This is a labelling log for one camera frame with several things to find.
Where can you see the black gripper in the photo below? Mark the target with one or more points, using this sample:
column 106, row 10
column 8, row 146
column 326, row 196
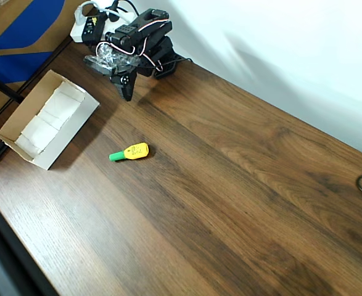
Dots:
column 123, row 81

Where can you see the yellow green marker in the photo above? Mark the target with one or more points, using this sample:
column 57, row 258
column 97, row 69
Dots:
column 137, row 150

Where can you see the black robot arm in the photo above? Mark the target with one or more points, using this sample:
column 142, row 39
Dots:
column 151, row 29

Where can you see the black power adapter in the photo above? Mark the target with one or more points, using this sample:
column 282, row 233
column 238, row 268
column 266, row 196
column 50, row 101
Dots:
column 92, row 27

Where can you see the white cardboard box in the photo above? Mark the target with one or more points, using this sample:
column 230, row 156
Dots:
column 72, row 132

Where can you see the white paper padding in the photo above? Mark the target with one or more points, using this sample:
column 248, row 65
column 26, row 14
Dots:
column 45, row 126

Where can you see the plastic wrapped wrist camera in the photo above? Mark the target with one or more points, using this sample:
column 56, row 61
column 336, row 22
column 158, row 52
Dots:
column 99, row 63

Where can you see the cardboard box with blue print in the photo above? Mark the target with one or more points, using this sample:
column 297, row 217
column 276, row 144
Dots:
column 14, row 24

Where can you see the white power strip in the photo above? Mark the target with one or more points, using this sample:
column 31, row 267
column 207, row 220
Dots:
column 76, row 33

